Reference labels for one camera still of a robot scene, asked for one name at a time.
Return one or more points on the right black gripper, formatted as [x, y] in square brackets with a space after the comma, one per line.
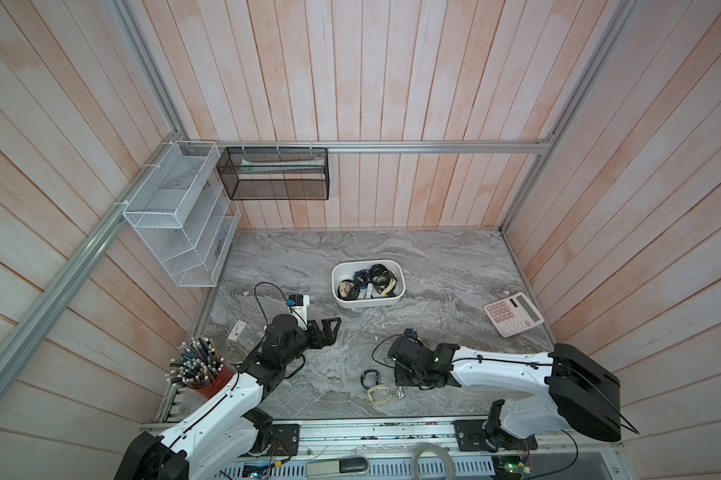
[399, 380]

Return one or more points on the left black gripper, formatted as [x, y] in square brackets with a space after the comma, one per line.
[328, 339]

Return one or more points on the small black band watch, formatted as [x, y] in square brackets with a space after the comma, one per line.
[369, 378]

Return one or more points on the yellow cream band watch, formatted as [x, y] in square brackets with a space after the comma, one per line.
[379, 394]

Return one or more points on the black sport watch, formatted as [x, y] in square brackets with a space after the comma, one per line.
[348, 291]

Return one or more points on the gold metal link watch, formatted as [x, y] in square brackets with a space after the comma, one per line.
[388, 290]

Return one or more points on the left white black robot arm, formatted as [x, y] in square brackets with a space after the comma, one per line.
[146, 458]

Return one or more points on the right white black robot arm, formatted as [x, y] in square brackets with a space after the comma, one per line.
[563, 389]

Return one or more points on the white plastic storage box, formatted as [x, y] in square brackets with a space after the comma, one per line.
[379, 272]

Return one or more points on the small white tag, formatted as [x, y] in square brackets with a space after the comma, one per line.
[237, 330]

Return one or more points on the pink white calculator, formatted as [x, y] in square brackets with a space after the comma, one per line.
[513, 315]

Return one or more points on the grey black handheld device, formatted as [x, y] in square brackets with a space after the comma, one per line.
[334, 468]

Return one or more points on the red cup of pens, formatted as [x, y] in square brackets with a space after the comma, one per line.
[200, 367]

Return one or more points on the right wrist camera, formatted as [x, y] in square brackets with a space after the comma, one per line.
[411, 334]

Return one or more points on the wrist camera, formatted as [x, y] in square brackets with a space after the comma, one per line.
[411, 334]
[298, 305]

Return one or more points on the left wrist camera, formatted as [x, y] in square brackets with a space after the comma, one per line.
[298, 305]

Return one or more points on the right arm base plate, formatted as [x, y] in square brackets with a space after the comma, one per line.
[474, 436]

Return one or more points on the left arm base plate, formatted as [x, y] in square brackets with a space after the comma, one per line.
[280, 440]

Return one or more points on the front aluminium mounting rail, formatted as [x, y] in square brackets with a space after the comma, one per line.
[372, 441]

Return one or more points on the black mesh wall basket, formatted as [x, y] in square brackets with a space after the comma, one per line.
[275, 173]

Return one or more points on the white wire mesh shelf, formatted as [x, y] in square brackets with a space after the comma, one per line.
[184, 215]

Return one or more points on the horizontal aluminium rail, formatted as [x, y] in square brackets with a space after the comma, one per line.
[403, 147]

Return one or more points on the left aluminium frame rail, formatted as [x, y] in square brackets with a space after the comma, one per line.
[37, 322]

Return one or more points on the right aluminium frame post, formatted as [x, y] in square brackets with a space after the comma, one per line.
[618, 22]

